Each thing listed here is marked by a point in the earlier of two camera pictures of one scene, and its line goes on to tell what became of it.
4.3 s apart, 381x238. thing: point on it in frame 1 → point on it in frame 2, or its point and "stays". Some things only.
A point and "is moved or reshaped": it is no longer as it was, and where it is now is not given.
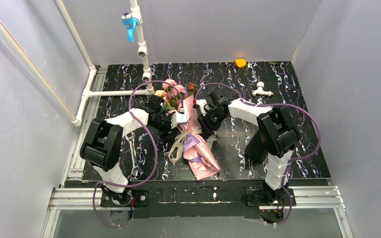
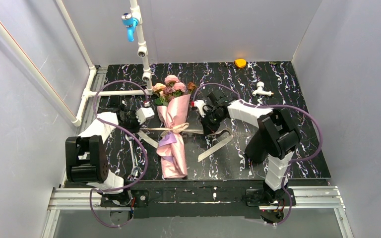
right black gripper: [211, 116] stays
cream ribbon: [178, 143] → [182, 127]
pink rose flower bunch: [172, 93] is moved or reshaped
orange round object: [240, 63] stays
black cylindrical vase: [256, 150] stays
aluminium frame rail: [313, 198] stays
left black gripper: [165, 124] → [133, 119]
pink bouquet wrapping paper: [199, 151] → [171, 148]
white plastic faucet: [260, 90] stays
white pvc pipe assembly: [75, 120] stays
